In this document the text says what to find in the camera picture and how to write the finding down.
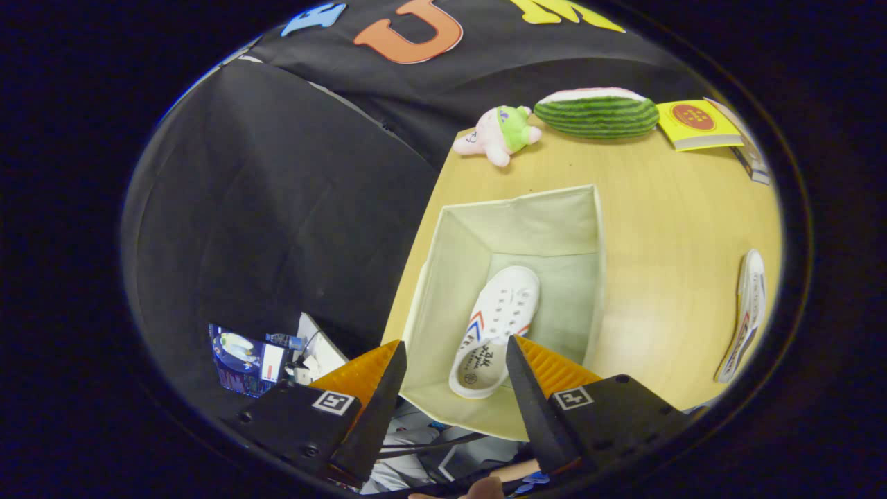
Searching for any black cable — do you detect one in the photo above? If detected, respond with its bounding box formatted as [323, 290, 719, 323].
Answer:
[378, 431, 489, 459]

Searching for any person's clothing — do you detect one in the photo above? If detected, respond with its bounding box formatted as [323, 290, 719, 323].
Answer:
[367, 405, 527, 496]

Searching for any white panel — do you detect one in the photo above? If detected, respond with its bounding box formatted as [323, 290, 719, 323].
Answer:
[295, 312, 349, 385]

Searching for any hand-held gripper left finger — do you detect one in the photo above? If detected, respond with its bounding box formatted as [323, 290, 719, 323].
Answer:
[222, 338, 408, 486]

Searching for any pink and green plush toy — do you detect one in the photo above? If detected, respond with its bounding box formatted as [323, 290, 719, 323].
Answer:
[453, 105, 543, 168]

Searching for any watermelon slice plush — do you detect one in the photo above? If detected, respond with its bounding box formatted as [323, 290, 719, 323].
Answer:
[533, 87, 660, 139]

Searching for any white canvas shoe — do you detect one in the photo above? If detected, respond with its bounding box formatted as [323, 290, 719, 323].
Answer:
[714, 249, 768, 384]
[448, 265, 541, 400]

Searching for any black backdrop cloth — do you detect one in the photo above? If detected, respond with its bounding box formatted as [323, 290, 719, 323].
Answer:
[121, 0, 721, 403]

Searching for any yellow book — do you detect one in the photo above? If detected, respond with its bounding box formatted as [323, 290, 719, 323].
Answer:
[656, 99, 744, 152]

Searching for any green fabric storage box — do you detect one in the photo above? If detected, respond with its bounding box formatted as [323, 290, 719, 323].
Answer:
[400, 184, 607, 442]

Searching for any grey paperback book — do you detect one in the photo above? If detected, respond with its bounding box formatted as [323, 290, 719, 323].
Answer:
[731, 146, 772, 186]

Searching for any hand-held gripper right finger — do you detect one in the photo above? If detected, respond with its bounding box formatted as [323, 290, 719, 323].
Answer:
[505, 335, 694, 479]

